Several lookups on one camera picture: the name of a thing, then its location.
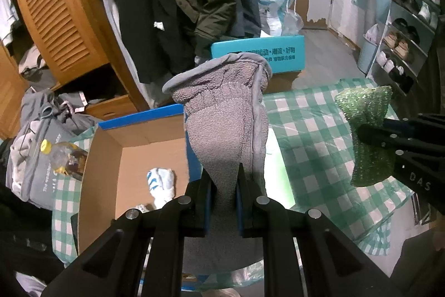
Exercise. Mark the black coat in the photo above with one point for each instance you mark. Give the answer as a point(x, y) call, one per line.
point(139, 22)

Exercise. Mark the dark cloth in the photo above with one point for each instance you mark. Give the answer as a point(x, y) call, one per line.
point(21, 231)

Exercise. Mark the yellow cap oil bottle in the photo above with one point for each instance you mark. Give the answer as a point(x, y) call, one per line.
point(64, 157)

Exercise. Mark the blue cardboard box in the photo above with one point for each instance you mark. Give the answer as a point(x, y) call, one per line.
point(132, 161)

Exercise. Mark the light blue bin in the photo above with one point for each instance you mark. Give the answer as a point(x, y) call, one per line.
point(366, 57)

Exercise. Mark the group of shoes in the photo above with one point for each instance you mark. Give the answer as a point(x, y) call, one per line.
point(399, 46)

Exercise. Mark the light green packet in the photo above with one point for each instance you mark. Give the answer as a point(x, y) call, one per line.
point(280, 175)

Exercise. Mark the teal printed box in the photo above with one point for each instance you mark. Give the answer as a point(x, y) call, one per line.
point(285, 53)

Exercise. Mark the green scouring pad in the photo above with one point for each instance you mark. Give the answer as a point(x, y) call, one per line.
point(368, 164)

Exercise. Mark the grey clothes pile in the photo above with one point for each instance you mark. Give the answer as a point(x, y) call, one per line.
point(38, 105)

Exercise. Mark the grey fleece cloth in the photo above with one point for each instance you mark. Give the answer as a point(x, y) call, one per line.
point(226, 130)

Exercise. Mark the hanging dark jackets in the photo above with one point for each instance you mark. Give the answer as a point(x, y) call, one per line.
point(111, 15)

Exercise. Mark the green white checked tablecloth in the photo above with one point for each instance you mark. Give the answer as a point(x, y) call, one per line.
point(313, 130)

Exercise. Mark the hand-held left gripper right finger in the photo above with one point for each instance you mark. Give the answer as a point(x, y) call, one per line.
point(239, 213)

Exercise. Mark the wooden louvered wardrobe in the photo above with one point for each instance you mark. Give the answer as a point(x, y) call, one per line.
point(62, 22)

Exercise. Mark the white blue striped sock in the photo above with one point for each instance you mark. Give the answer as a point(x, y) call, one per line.
point(161, 185)

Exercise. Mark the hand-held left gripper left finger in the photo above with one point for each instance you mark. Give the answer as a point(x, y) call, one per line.
point(207, 210)

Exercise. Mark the grey shoe rack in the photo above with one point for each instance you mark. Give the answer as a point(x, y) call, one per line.
point(382, 24)

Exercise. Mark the grey printed hoodie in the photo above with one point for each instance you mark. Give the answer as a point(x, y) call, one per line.
point(34, 175)

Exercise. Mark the blue white plastic bag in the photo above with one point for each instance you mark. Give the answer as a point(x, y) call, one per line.
point(274, 4)

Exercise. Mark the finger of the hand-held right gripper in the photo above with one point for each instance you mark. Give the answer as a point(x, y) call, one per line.
point(403, 124)
point(386, 140)

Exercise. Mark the light grey garment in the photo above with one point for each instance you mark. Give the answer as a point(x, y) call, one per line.
point(31, 60)

